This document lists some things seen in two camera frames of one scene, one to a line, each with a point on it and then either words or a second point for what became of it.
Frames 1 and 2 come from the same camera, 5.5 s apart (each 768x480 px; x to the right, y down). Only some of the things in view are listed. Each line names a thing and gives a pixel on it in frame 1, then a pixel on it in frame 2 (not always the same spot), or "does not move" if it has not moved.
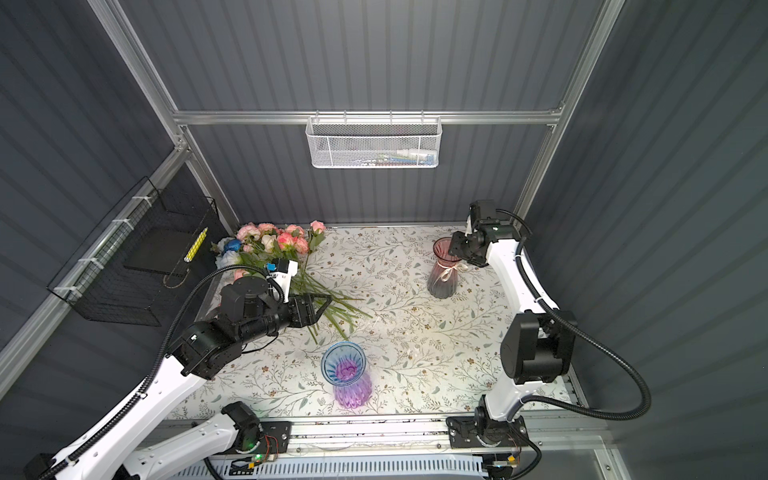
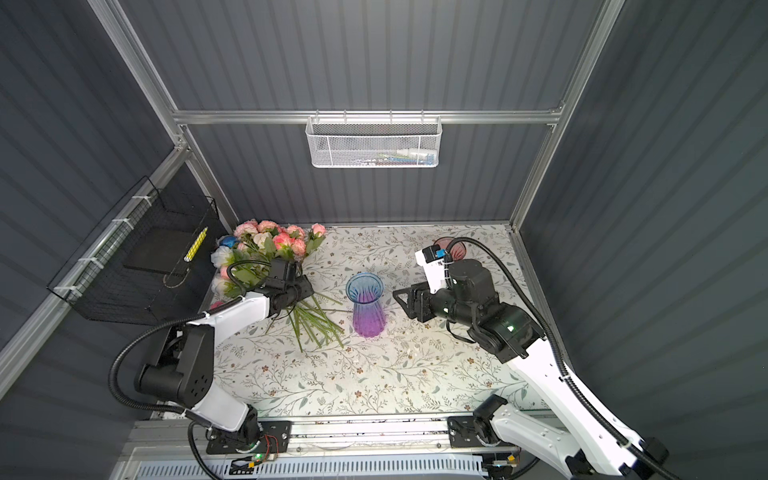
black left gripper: [310, 315] -> [305, 286]
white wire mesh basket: [373, 143] does not move
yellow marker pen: [195, 245] does not move
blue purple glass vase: [343, 365] -> [369, 316]
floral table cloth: [432, 345] does not move
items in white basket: [406, 156] does not move
